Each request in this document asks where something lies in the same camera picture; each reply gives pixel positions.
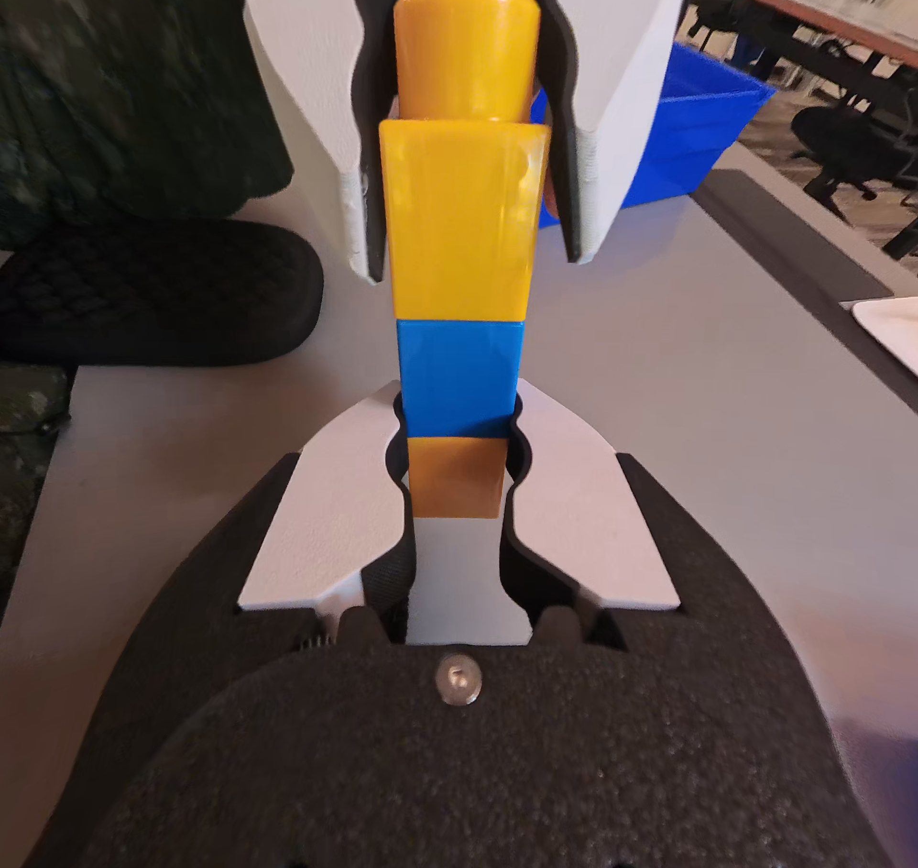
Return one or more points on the blue plastic bin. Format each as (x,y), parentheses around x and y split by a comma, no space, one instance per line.
(688,136)

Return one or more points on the green fleece jacket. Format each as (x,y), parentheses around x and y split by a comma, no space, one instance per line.
(21,452)

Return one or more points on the yellow mega block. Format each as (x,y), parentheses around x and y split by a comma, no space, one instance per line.
(459,201)
(455,477)

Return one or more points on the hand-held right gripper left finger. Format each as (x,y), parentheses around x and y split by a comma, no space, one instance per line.
(323,524)

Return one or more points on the blue mega block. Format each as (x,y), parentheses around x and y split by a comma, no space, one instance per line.
(459,380)

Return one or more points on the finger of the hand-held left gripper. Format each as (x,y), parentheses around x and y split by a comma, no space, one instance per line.
(308,57)
(617,57)

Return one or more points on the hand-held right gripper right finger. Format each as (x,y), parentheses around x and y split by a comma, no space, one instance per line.
(595,524)

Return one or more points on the black office chair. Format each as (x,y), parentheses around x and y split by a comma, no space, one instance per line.
(717,7)
(846,143)

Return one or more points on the black textured pad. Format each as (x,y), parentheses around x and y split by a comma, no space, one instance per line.
(143,294)

